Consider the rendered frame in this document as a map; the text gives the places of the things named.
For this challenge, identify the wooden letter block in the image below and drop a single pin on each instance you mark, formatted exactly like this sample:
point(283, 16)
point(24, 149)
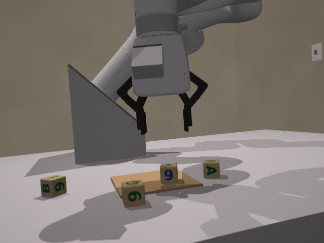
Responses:
point(53, 186)
point(133, 193)
point(168, 173)
point(211, 168)

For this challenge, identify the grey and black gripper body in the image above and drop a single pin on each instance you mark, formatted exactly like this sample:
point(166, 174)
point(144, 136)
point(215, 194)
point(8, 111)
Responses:
point(176, 78)

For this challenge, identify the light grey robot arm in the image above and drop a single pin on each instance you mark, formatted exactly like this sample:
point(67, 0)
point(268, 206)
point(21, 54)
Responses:
point(187, 17)

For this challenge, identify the tan flat mat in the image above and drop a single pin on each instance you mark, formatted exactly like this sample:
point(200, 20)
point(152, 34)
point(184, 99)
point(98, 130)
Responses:
point(152, 184)

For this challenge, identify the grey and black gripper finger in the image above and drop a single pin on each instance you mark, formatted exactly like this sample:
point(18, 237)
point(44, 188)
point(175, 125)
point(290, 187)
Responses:
point(189, 102)
point(137, 106)

